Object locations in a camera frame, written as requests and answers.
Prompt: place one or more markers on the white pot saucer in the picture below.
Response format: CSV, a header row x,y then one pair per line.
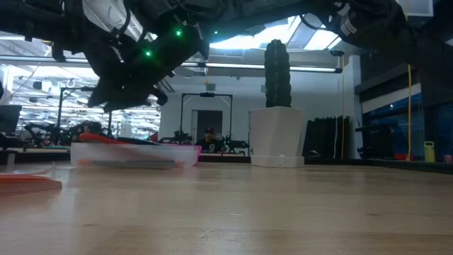
x,y
277,161

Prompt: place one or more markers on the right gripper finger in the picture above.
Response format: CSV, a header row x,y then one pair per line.
x,y
127,102
102,93

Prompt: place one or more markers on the black aluminium table frame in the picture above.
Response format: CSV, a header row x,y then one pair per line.
x,y
354,161

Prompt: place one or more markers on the black folded panels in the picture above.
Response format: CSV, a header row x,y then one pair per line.
x,y
325,138

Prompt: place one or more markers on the tall green cactus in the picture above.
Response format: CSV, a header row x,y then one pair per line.
x,y
277,74

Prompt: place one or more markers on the small red object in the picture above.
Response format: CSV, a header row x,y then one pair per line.
x,y
400,157

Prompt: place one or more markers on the white faceted plant pot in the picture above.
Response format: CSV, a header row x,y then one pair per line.
x,y
277,131

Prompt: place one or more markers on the black background robot arm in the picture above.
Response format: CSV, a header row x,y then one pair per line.
x,y
235,143

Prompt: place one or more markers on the long horizontal light bar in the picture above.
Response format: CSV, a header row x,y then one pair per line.
x,y
311,69

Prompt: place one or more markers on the small pink object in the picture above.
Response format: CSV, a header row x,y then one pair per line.
x,y
448,159

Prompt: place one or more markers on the person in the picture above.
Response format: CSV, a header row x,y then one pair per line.
x,y
209,143
88,128

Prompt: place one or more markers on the small yellow-green container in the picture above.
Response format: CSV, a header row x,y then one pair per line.
x,y
429,152

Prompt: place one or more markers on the black ceiling camera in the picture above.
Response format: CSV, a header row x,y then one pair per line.
x,y
336,53

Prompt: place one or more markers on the dark monitor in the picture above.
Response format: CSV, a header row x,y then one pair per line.
x,y
10,118

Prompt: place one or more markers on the black rig frame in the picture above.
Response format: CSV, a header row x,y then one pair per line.
x,y
207,95
60,106

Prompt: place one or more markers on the clear plastic box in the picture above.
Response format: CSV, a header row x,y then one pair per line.
x,y
134,156

